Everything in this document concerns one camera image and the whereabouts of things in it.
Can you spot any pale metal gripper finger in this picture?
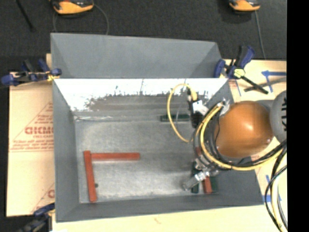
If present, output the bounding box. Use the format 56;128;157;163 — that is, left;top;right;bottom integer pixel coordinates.
182;172;210;191

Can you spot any red-brown flat block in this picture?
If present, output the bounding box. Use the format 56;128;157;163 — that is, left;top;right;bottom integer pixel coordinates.
195;146;213;195
83;150;98;203
90;152;141;161

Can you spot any dark green flat block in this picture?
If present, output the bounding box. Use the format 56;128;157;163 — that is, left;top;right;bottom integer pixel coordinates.
160;114;191;123
210;175;218;193

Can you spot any grey metal bin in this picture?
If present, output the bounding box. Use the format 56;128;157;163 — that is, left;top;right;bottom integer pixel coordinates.
50;32;264;222

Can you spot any brown cardboard board red print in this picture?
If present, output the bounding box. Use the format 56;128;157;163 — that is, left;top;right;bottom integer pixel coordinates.
5;53;56;218

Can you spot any black cylinder on white bracket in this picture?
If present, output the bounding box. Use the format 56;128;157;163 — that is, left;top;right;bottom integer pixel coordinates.
186;92;209;128

